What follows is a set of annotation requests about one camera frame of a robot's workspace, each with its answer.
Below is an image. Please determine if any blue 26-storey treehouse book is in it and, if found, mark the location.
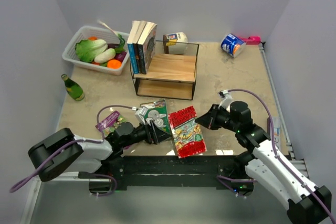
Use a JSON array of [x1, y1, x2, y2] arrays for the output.
[[127, 20, 140, 74]]

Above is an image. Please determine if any small box at table edge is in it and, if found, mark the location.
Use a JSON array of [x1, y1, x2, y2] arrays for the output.
[[267, 116, 281, 150]]

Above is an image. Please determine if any dark Edward Tulane book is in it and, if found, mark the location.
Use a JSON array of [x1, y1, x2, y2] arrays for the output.
[[133, 20, 146, 73]]

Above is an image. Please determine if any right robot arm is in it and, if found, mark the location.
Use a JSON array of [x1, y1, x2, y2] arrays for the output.
[[195, 101, 332, 223]]

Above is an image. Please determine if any orange toy fruit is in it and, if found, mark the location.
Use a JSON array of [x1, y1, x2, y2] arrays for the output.
[[107, 59, 122, 69]]

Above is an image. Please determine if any pink stapler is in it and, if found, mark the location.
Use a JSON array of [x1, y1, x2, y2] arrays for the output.
[[240, 36, 261, 45]]

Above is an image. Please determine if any white plastic basket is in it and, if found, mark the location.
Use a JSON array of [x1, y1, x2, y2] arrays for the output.
[[62, 26, 130, 76]]

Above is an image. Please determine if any green glass bottle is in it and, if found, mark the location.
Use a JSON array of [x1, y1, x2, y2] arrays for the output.
[[61, 74, 85, 101]]

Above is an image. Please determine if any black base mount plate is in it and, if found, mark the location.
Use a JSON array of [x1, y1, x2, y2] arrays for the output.
[[78, 155, 265, 191]]

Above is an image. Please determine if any toy spring onion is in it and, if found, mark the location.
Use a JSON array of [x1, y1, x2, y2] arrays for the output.
[[97, 19, 127, 54]]

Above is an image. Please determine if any purple toy eggplant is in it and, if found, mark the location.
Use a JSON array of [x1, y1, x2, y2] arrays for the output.
[[114, 51, 127, 62]]

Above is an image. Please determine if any white cartoon mug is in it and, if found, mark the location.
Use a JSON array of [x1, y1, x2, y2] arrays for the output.
[[163, 32, 188, 55]]

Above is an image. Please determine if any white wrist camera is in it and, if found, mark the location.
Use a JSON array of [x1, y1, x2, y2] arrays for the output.
[[134, 106, 153, 125], [218, 90, 233, 110]]

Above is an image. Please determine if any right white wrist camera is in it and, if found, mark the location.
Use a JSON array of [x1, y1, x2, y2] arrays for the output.
[[218, 90, 233, 110]]

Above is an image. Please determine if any purple 117-storey treehouse book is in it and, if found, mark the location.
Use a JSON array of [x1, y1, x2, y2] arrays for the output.
[[95, 110, 128, 138]]

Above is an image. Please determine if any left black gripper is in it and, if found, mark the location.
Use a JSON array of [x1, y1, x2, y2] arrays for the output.
[[121, 118, 172, 147]]

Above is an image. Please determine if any toy cabbage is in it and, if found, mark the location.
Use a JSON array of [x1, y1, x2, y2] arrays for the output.
[[75, 39, 108, 63]]

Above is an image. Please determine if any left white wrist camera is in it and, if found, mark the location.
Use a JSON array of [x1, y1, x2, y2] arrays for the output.
[[134, 106, 153, 125]]

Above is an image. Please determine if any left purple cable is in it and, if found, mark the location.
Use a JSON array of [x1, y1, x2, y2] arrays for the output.
[[9, 104, 137, 193]]

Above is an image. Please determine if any Little Women book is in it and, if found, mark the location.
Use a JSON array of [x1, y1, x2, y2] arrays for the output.
[[138, 22, 157, 74]]

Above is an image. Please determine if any red patterned book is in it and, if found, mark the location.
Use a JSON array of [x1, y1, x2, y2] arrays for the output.
[[168, 106, 207, 158]]

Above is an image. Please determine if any green coin book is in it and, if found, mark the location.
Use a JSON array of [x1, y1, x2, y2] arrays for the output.
[[140, 100, 171, 134]]

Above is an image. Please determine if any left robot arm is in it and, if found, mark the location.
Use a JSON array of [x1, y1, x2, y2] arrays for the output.
[[28, 122, 171, 182]]

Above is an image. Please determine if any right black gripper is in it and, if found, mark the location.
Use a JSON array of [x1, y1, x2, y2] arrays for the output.
[[195, 104, 239, 133]]

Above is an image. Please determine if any wood and wire shelf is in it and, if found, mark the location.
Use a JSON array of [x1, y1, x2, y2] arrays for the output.
[[130, 40, 199, 100]]

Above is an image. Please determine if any white toy radish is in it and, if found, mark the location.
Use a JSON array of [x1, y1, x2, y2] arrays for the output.
[[94, 48, 116, 64]]

